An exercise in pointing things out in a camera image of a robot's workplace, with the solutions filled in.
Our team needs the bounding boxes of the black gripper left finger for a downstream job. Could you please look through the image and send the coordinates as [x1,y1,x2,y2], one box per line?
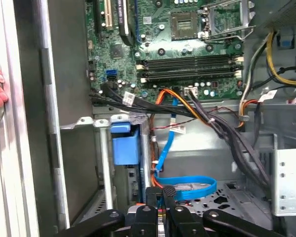
[55,187,163,237]

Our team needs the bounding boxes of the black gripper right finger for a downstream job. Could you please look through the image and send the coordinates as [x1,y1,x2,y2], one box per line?
[162,187,287,237]

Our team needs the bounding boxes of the orange red yellow power wire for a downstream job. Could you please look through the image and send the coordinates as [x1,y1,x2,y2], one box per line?
[135,115,165,208]

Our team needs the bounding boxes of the hard disk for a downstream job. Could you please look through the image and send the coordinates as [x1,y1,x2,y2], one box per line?
[110,120,148,205]

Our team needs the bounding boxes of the blue data wire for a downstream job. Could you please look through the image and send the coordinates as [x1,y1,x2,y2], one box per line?
[154,96,218,203]

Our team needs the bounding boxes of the metal disk bay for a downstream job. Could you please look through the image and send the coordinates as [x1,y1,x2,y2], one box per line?
[60,116,153,218]

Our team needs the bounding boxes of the metal optical drive cage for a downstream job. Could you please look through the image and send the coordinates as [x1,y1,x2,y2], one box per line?
[272,133,296,218]

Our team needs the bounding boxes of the black RAM slot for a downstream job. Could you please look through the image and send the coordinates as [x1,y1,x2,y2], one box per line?
[137,63,244,71]
[139,70,243,77]
[140,75,242,84]
[137,56,244,65]

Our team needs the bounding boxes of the green motherboard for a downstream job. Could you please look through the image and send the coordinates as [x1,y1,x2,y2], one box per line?
[86,0,245,101]

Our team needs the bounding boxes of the black PC case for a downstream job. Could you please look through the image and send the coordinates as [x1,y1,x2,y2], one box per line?
[13,0,296,237]

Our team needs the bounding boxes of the CPU socket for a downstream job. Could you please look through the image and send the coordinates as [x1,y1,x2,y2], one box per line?
[171,11,199,41]

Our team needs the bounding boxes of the black graphics card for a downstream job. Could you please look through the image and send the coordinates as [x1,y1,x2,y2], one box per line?
[114,0,136,46]

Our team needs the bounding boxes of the metal locking lever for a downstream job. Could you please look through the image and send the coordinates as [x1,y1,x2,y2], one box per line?
[206,25,254,40]

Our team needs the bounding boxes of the black expansion slot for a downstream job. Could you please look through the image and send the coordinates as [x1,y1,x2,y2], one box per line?
[93,0,102,43]

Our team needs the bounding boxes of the white expansion slot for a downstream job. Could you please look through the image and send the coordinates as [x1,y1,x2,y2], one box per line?
[104,0,114,31]

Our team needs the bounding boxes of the metal socket cover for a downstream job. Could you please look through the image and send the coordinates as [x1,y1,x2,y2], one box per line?
[203,0,252,41]

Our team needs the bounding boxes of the grey power supply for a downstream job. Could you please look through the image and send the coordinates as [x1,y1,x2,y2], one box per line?
[251,0,296,31]

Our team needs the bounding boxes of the black wire bundle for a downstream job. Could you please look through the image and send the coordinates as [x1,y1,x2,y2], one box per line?
[88,82,272,196]

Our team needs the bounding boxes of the orange motherboard wire bundle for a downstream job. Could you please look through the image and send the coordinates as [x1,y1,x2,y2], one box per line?
[154,88,206,122]

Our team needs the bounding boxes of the yellow black power wire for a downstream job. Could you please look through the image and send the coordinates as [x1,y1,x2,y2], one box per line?
[263,31,296,87]

